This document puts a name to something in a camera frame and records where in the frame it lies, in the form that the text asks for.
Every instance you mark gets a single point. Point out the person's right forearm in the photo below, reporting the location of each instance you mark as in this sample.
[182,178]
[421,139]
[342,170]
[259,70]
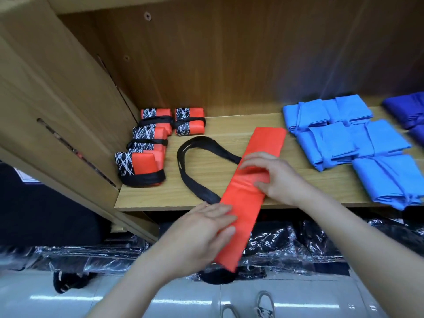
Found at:
[371,255]

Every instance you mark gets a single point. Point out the wooden shelf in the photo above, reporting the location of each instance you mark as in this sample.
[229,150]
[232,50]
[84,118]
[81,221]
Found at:
[218,56]

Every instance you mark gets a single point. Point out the person's left hand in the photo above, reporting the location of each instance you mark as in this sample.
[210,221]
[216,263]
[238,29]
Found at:
[195,241]

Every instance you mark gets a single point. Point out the person's right shoe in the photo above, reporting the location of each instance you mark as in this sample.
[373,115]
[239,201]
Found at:
[265,306]

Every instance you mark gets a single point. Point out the red bag with black lettering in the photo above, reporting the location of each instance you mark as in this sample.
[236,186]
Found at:
[195,119]
[265,142]
[146,163]
[156,135]

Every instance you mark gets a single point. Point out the white blue-edged label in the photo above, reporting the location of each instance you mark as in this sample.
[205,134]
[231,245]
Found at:
[26,176]

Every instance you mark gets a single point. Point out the person's right hand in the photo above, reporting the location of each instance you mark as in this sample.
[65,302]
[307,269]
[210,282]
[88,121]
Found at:
[285,182]

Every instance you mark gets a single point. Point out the black plastic-wrapped bag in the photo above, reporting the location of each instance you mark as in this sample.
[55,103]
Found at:
[79,261]
[331,245]

